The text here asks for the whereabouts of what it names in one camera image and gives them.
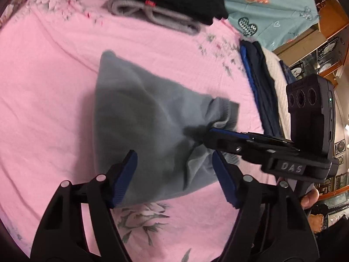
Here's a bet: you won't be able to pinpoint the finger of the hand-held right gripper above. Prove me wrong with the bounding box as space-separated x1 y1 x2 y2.
209 127 293 144
202 133 300 165

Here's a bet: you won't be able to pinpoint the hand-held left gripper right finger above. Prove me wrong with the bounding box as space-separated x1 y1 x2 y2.
212 151 319 262

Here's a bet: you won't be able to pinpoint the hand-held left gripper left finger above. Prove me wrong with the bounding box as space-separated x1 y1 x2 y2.
30 150 138 262

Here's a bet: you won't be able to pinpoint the grey-green pants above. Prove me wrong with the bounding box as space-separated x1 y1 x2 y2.
93 50 240 208

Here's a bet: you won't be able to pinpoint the navy pants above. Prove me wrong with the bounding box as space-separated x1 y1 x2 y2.
245 40 287 137

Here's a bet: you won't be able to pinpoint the person's right hand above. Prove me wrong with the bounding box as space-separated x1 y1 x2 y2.
277 176 319 210

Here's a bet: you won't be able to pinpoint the cream textured pillow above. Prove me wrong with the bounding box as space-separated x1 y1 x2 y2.
266 50 295 142

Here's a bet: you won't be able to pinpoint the dark denim jeans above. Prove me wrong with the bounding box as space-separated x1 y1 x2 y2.
279 60 296 84

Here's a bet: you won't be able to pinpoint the bright blue garment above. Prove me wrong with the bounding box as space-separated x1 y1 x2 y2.
239 45 262 121

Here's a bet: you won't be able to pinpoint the display cabinet with framed pictures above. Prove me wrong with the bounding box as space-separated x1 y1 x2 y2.
289 37 349 232

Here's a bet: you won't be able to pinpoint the pink floral bedsheet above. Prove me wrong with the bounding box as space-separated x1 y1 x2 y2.
0 0 284 262

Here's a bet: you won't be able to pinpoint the teal heart-print pillow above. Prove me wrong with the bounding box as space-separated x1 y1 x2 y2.
191 0 319 51

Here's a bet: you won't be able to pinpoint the folded grey garment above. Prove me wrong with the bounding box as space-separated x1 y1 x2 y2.
108 0 202 35

